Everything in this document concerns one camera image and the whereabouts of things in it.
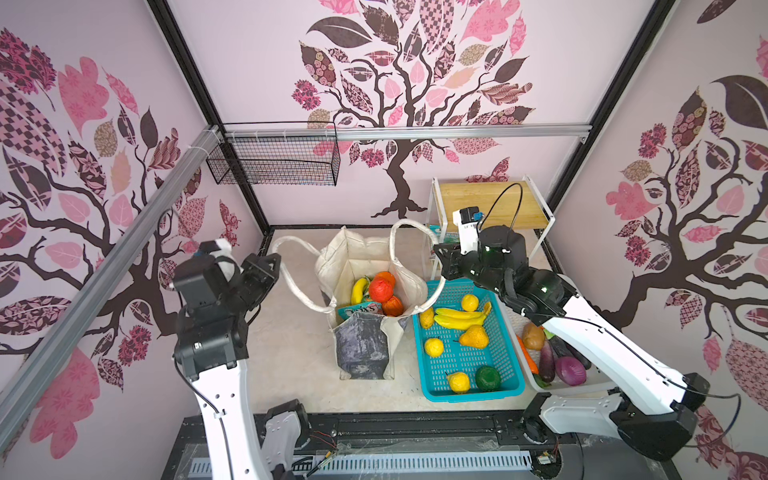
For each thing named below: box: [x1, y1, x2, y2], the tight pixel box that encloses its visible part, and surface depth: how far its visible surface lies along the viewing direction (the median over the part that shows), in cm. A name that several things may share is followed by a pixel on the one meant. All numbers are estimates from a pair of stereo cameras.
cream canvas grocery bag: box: [271, 220, 446, 379], surface depth 74 cm
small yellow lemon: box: [424, 338, 444, 358], surface depth 86 cm
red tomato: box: [369, 278, 393, 303], surface depth 87 cm
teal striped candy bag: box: [338, 302, 383, 319], surface depth 86 cm
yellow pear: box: [459, 324, 489, 349], surface depth 87 cm
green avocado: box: [475, 365, 501, 392], surface depth 79 cm
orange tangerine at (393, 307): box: [382, 296, 404, 317], surface depth 89 cm
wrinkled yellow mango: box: [419, 307, 435, 329], surface depth 91 cm
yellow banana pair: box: [434, 302, 492, 331], surface depth 92 cm
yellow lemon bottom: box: [448, 372, 471, 394], surface depth 79 cm
